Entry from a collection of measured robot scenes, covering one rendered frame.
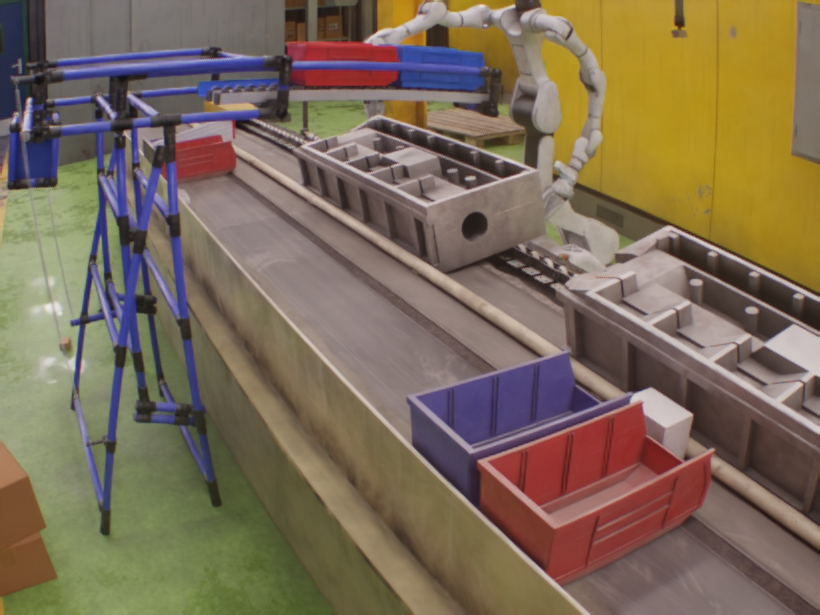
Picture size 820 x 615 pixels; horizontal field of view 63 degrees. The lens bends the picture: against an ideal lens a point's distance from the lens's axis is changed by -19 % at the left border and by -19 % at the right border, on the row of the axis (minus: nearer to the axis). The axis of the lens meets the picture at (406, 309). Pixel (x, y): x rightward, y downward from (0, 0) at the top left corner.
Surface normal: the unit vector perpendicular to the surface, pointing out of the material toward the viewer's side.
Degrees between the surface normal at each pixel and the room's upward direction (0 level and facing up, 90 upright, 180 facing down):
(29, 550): 90
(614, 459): 88
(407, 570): 0
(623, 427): 88
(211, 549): 0
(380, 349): 0
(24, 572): 90
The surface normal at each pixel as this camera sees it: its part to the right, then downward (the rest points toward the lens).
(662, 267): -0.16, -0.87
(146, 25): 0.47, 0.35
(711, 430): -0.87, 0.35
